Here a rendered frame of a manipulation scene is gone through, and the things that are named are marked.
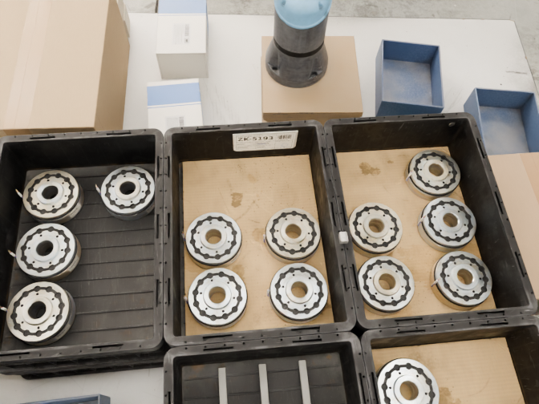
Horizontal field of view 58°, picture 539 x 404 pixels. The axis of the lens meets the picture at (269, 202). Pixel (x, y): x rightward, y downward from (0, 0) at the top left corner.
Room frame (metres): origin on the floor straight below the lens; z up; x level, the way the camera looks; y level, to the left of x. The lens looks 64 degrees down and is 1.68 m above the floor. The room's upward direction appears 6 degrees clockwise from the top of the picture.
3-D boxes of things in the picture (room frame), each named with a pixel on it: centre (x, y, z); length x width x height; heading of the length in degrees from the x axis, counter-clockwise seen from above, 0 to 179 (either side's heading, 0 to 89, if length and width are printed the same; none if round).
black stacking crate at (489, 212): (0.39, -0.27, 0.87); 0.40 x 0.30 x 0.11; 10
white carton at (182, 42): (0.91, 0.26, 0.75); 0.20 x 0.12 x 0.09; 8
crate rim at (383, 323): (0.39, -0.27, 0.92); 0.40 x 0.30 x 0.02; 10
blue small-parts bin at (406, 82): (0.84, -0.32, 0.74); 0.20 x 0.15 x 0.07; 179
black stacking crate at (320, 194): (0.33, 0.03, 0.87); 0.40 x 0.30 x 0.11; 10
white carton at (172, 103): (0.63, 0.23, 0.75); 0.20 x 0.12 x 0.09; 13
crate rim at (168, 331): (0.33, 0.03, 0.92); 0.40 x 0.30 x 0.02; 10
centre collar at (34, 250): (0.27, 0.39, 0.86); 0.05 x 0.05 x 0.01
